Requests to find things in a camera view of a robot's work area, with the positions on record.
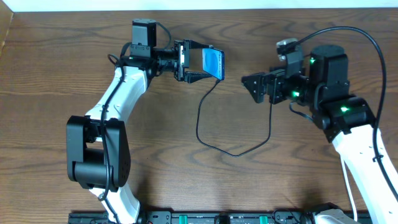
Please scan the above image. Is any black camera cable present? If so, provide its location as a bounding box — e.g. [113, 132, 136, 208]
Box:
[294, 26, 398, 203]
[96, 21, 172, 224]

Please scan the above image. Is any white power strip cord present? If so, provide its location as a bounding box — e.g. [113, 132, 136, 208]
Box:
[340, 155, 358, 222]

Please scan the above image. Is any black left camera cable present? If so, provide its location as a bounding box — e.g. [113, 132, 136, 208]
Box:
[96, 21, 172, 224]

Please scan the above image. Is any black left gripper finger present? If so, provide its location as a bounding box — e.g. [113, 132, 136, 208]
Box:
[184, 72, 212, 83]
[188, 40, 214, 49]

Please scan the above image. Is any blue screen Galaxy smartphone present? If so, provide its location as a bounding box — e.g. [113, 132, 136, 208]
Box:
[202, 48, 225, 80]

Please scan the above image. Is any black USB charging cable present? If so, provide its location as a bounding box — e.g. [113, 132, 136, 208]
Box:
[195, 78, 273, 157]

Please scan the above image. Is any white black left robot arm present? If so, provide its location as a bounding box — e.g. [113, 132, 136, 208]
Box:
[66, 19, 214, 223]

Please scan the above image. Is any black right camera cable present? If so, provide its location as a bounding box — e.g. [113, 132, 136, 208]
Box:
[294, 26, 398, 203]

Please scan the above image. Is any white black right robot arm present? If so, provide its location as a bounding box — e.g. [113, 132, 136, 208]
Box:
[241, 45, 397, 223]

